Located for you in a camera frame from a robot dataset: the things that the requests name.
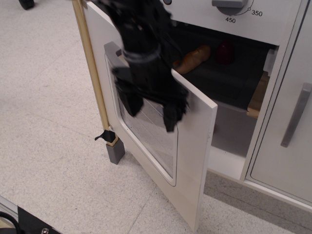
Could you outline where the toy bread loaf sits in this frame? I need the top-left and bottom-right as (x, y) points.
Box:
(173, 45), (211, 74)

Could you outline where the grey cabinet leg foot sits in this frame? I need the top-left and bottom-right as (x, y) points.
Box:
(106, 139), (125, 165)

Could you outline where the grey oven tray shelf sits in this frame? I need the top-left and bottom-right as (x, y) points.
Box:
(168, 24), (280, 115)

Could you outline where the black clamp lever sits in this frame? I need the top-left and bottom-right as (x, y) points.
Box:
(95, 130), (116, 143)

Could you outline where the dark red toy fruit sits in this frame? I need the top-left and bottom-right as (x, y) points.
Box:
(215, 40), (235, 65)

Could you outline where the black cable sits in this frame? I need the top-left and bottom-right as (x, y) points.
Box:
(0, 212), (21, 234)

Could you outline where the white oven door with window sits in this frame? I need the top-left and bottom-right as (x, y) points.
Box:
(83, 1), (217, 232)

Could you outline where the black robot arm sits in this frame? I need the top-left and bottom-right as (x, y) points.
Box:
(94, 0), (188, 132)

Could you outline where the white toy kitchen cabinet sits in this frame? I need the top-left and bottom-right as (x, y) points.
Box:
(73, 0), (312, 226)

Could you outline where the silver door handle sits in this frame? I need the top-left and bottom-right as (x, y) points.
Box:
(280, 82), (312, 148)

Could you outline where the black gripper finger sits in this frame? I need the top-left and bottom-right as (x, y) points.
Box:
(163, 102), (189, 132)
(117, 85), (143, 117)

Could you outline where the black caster wheel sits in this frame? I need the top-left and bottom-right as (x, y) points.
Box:
(19, 0), (35, 10)

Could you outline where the grey oven temperature knob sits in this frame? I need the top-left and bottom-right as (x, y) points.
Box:
(212, 0), (248, 16)

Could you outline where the white cabinet door right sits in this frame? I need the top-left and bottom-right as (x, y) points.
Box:
(251, 10), (312, 204)

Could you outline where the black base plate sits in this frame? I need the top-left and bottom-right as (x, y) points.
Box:
(18, 206), (60, 234)

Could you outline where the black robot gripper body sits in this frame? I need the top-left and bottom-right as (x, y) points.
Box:
(112, 48), (188, 106)

